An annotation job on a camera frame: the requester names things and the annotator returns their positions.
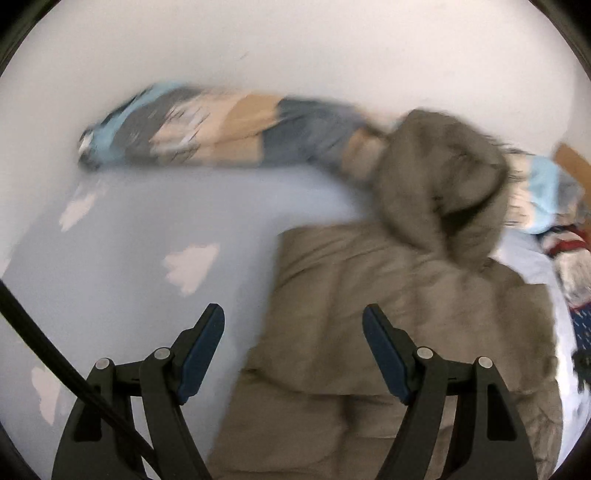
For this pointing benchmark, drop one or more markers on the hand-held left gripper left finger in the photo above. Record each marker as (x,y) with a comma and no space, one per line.
(201,360)

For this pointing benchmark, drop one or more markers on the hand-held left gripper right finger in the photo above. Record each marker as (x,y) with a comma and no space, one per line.
(384,353)

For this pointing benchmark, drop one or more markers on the striped tower-print pillow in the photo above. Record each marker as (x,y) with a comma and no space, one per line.
(570,263)

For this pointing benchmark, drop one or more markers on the wooden headboard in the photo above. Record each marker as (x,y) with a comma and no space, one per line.
(575,164)

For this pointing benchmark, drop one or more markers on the light blue cloud-print bed sheet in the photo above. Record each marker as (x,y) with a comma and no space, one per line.
(138,221)

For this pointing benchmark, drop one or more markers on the patchwork blanket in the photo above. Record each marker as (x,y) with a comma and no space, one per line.
(231,124)

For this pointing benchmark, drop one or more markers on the brown hooded jacket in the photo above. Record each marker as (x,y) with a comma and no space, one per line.
(351,277)

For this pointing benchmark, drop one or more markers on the navy star-print blanket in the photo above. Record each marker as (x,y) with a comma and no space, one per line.
(582,332)

